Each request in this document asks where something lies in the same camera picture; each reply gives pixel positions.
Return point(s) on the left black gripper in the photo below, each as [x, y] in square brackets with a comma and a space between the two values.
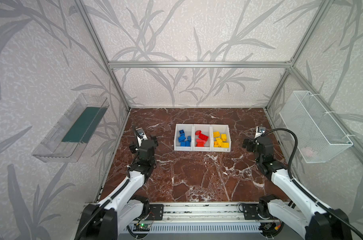
[133, 147]

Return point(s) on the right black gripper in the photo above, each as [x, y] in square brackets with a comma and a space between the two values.
[246, 143]

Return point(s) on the long red lego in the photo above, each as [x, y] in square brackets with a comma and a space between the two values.
[200, 141]

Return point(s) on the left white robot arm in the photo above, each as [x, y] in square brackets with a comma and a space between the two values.
[107, 219]

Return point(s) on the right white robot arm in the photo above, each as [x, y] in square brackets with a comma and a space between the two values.
[332, 225]

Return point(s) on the right white bin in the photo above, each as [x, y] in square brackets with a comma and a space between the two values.
[223, 129]

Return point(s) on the white bin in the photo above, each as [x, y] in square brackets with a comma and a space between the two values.
[223, 129]
[188, 131]
[206, 130]

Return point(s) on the pink object in basket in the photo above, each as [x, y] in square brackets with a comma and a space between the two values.
[308, 152]

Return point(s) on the left white bin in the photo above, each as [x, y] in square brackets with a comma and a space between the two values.
[188, 131]

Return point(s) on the middle white bin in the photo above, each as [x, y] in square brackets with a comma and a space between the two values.
[206, 130]

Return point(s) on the green circuit board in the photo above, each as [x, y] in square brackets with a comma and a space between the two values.
[141, 228]

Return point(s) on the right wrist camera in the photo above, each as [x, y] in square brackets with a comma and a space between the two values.
[259, 131]

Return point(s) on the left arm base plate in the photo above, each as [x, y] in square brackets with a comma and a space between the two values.
[152, 212]

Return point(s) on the white wire mesh basket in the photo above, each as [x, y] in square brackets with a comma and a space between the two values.
[314, 127]

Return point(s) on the aluminium front rail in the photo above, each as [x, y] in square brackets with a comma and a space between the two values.
[199, 211]

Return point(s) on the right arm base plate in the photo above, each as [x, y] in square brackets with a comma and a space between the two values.
[249, 211]

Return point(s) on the right circuit board with wires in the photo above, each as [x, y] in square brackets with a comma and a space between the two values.
[270, 230]

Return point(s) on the clear plastic wall shelf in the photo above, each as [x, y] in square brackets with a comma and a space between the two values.
[69, 137]

